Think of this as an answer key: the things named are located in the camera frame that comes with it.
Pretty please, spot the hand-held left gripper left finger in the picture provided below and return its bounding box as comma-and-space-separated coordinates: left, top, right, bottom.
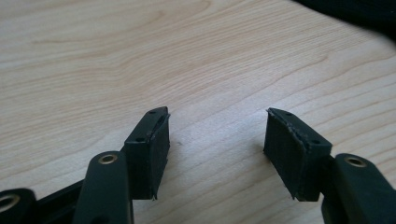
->
120, 105, 172, 201

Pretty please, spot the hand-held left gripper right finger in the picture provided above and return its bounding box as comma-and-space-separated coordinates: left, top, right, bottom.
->
262, 107, 333, 203

